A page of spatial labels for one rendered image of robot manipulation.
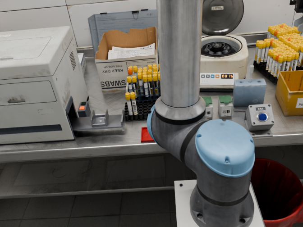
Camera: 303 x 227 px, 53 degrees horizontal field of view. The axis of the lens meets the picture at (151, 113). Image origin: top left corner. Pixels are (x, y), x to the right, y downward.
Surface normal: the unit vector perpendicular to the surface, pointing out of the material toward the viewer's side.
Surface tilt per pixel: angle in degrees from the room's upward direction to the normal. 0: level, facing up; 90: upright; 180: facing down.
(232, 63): 90
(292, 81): 90
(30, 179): 0
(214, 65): 90
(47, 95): 90
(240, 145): 7
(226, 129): 7
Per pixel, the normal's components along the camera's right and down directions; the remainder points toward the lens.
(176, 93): -0.23, 0.57
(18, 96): -0.01, 0.61
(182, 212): -0.10, -0.80
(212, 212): -0.47, 0.29
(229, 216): 0.02, 0.32
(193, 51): 0.58, 0.43
